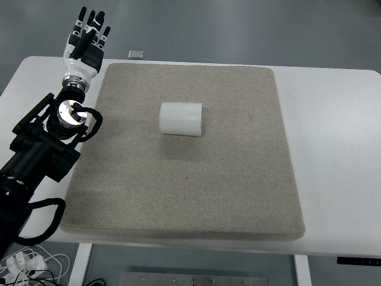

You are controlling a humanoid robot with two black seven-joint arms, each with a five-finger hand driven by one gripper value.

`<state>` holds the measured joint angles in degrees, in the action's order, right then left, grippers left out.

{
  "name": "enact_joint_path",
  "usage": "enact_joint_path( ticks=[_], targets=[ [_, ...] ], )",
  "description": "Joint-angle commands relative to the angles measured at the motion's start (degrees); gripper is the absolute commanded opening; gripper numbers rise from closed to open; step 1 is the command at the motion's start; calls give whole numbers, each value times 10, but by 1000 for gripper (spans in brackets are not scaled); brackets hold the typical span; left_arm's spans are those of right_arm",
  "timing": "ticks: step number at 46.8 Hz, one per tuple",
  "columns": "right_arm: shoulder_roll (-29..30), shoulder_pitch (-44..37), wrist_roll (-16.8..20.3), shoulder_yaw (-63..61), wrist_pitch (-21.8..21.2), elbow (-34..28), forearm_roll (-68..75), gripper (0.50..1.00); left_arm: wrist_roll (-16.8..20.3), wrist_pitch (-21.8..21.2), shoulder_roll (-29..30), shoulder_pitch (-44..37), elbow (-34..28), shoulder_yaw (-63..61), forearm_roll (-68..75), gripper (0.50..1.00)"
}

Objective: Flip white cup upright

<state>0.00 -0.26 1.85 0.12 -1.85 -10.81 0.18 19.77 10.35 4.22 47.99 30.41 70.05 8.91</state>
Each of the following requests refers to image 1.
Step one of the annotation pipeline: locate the white table leg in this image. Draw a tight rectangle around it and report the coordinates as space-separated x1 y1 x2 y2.
68 243 93 286
294 254 312 286

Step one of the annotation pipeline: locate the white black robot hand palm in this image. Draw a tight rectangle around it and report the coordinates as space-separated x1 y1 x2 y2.
63 34 104 79

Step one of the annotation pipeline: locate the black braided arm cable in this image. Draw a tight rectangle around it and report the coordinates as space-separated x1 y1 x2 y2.
14 197 67 246

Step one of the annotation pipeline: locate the white table leg left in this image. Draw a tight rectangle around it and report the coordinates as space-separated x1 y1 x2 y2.
68 243 93 286

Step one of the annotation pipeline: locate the white cables bundle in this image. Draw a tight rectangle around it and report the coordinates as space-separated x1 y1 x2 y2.
0 243 71 286

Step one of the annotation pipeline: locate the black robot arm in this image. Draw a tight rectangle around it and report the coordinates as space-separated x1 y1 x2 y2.
1 7 110 254

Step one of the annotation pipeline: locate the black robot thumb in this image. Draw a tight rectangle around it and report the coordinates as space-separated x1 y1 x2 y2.
70 29 95 59

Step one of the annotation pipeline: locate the small grey floor box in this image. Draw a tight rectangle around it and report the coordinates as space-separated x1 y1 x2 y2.
128 49 144 60

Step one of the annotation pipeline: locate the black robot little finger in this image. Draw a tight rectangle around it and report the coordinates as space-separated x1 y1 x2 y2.
72 7 87 36

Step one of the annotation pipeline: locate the white ribbed cup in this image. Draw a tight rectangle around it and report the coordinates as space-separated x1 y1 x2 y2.
159 102 202 137

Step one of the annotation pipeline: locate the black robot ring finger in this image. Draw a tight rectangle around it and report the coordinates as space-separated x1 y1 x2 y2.
84 10 95 33

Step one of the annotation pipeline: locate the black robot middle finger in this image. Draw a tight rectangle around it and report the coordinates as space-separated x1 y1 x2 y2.
90 11 105 42

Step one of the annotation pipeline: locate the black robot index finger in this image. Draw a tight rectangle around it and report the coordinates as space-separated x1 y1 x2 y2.
96 26 111 49

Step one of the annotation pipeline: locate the white power strip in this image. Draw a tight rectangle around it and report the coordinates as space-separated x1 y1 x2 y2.
6 251 47 274

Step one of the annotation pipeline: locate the white table leg right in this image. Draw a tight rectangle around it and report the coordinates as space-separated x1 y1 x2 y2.
294 254 312 286

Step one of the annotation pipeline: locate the beige felt mat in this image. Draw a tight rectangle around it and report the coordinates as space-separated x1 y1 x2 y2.
61 63 305 241

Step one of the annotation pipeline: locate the black desk control panel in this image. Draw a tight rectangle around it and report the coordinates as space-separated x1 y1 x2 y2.
336 257 381 267

